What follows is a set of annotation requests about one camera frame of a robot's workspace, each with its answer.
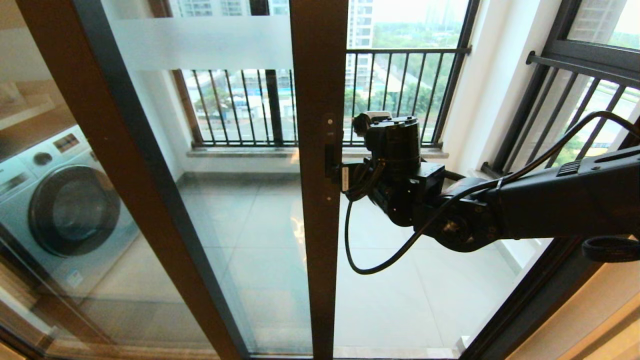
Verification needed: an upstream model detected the sliding glass door brown frame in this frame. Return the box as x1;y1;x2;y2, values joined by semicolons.
0;0;349;360

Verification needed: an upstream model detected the grey stone window sill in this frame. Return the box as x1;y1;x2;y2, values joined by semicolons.
187;148;449;161

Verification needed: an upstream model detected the black window guard railing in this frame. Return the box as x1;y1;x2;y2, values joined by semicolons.
172;47;472;151
482;50;640;176

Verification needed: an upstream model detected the dark brown door jamb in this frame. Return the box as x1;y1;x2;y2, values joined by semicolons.
460;235;606;360

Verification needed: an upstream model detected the white front-load washing machine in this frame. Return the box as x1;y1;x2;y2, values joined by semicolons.
0;125;141;303

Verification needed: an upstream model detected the light wooden shelf board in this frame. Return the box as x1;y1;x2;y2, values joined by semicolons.
0;95;57;133

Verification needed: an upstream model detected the small white container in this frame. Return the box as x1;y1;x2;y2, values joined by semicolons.
0;82;26;108

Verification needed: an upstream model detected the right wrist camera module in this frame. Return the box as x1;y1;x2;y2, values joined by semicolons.
352;111;393;138

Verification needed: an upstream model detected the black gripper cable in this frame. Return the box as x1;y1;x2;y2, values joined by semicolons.
344;111;640;276

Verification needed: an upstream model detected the dark window frame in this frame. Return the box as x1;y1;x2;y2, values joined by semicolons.
492;0;640;173
147;0;481;151

